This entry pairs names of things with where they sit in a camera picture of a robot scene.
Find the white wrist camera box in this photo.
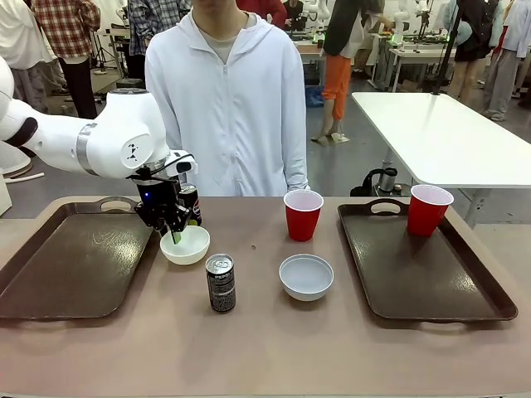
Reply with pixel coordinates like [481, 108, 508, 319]
[168, 151, 199, 175]

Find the white folding table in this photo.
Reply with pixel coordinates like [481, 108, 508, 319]
[351, 90, 531, 229]

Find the blue bag on floor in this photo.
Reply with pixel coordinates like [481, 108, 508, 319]
[305, 85, 325, 109]

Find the person in black skirt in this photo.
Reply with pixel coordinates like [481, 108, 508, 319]
[447, 0, 505, 100]

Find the cream white bowl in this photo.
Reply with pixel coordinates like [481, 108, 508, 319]
[159, 226, 212, 266]

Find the person in white shirt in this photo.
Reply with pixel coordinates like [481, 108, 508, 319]
[0, 0, 57, 115]

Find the person in plaid shirt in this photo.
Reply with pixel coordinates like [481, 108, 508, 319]
[31, 0, 103, 120]

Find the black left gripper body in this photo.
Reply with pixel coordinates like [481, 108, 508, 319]
[133, 165, 192, 234]

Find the person in orange trousers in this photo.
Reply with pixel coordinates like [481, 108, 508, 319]
[310, 0, 393, 144]

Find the black tripod pole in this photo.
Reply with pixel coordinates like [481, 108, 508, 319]
[431, 0, 465, 97]

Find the white background workbench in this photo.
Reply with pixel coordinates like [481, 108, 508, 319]
[373, 35, 457, 93]

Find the person in grey trousers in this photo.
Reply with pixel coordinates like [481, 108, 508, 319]
[483, 0, 531, 122]

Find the black grey machine on floor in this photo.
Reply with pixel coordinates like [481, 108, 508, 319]
[350, 167, 412, 197]

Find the brown plastic tray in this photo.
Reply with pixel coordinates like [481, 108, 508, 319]
[0, 196, 163, 320]
[337, 198, 519, 325]

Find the red plastic cup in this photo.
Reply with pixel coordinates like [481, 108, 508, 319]
[283, 190, 324, 243]
[407, 184, 455, 238]

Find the person in white hoodie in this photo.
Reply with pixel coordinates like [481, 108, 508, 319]
[144, 0, 310, 197]

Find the black Pepsi can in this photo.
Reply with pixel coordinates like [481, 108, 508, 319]
[178, 184, 204, 227]
[206, 254, 237, 314]

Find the round wooden robot base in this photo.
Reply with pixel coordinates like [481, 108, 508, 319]
[0, 140, 33, 180]

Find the grey white bowl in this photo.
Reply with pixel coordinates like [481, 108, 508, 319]
[278, 253, 335, 302]

